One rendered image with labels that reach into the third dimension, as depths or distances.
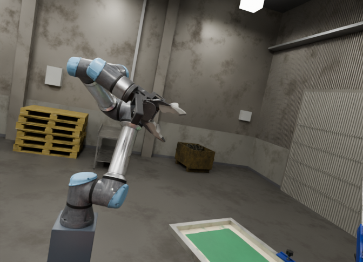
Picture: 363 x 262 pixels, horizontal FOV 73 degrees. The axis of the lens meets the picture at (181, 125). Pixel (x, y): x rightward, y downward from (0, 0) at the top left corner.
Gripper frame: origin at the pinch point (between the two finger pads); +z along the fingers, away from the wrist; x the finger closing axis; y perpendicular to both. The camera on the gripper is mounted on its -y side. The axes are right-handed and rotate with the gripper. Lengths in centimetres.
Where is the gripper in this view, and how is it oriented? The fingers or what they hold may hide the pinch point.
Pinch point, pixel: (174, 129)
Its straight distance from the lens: 84.3
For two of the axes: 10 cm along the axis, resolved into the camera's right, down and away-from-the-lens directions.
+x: -5.4, 6.9, 4.9
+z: 8.1, 5.9, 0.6
